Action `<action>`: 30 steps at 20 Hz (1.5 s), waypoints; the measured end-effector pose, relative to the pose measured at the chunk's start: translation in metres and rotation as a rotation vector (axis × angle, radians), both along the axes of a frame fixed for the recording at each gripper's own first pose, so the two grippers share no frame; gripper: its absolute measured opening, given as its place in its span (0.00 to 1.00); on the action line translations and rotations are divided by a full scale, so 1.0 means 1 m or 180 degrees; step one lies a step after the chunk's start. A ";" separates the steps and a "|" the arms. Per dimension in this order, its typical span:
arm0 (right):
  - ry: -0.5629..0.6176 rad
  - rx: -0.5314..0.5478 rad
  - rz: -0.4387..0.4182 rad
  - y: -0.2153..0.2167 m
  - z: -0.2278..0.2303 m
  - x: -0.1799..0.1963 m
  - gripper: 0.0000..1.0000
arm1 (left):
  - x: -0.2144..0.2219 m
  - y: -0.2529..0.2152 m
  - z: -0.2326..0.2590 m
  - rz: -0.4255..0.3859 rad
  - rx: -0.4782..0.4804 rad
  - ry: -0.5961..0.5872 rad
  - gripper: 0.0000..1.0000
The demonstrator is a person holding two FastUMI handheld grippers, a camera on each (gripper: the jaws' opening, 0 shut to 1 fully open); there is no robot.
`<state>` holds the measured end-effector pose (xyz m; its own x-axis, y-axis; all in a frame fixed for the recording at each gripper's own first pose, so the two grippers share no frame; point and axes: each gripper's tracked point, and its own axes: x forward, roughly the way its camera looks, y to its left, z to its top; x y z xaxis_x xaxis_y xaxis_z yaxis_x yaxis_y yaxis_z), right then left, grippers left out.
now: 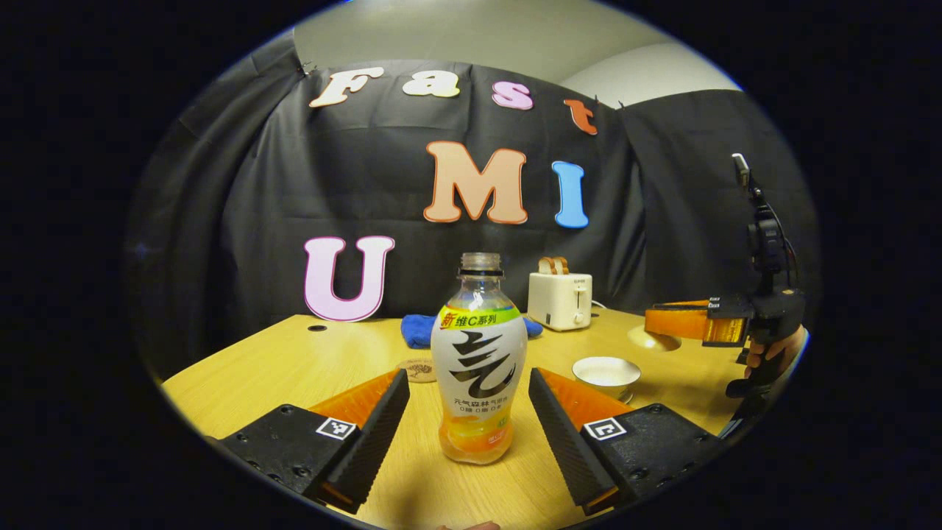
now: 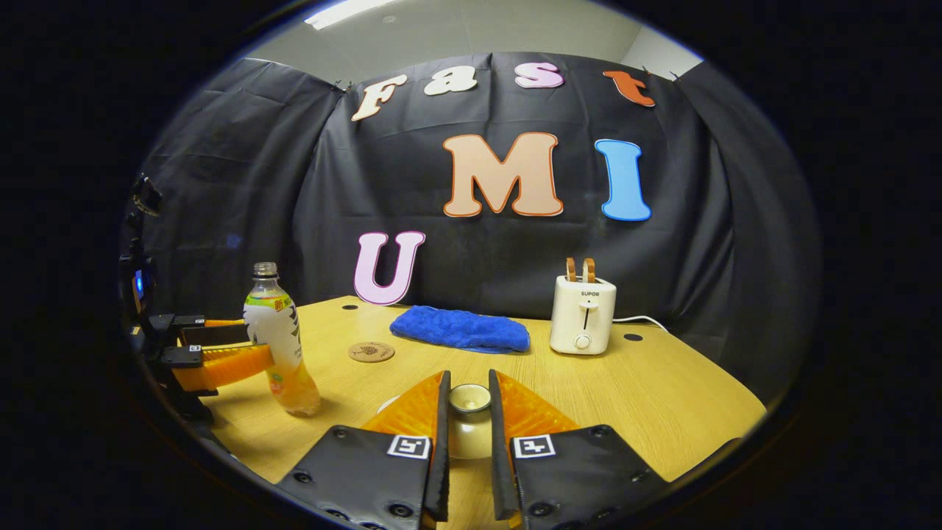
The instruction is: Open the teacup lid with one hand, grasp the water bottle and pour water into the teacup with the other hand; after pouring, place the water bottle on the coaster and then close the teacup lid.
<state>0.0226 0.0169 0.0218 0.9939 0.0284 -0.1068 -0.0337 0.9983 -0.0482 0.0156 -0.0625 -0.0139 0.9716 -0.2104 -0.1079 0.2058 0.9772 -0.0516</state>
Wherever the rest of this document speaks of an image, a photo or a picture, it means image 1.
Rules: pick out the blue towel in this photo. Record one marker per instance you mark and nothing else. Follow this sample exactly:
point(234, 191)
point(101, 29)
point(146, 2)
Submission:
point(418, 330)

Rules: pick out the round cork coaster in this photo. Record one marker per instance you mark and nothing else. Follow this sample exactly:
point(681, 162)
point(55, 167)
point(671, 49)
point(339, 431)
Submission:
point(416, 370)

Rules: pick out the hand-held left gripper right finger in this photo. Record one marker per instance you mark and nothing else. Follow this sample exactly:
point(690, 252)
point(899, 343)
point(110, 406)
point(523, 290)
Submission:
point(563, 442)

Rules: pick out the clear water bottle white label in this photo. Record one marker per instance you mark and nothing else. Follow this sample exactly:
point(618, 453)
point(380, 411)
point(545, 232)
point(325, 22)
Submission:
point(478, 353)

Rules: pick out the pale yellow teacup lid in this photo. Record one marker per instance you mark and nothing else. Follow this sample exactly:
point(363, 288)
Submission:
point(651, 338)

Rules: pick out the pale yellow teacup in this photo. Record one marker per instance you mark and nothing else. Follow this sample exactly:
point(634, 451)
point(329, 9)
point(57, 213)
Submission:
point(607, 372)

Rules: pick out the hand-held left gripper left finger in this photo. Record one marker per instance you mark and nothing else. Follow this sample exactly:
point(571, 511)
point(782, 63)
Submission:
point(375, 427)

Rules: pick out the toast slice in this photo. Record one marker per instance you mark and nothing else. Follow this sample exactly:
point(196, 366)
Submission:
point(546, 266)
point(561, 265)

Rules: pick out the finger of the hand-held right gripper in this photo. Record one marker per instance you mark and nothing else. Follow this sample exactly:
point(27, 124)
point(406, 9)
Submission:
point(684, 322)
point(688, 302)

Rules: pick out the cream toaster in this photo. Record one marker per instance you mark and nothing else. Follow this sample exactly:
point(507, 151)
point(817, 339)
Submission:
point(559, 302)

